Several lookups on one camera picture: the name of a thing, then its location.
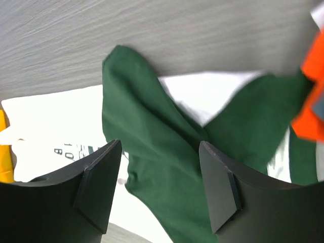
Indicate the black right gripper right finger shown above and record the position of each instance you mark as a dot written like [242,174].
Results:
[247,206]

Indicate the white and green t-shirt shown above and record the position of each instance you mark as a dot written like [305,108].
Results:
[160,124]

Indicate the blue-grey folded t-shirt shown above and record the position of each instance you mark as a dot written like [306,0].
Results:
[318,108]

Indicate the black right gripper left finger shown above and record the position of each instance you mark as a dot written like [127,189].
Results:
[71,204]

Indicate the yellow plastic bin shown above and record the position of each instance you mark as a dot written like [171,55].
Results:
[6,165]

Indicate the orange folded t-shirt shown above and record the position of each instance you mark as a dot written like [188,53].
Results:
[307,124]

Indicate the white printed folded t-shirt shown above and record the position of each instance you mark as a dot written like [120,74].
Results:
[317,15]

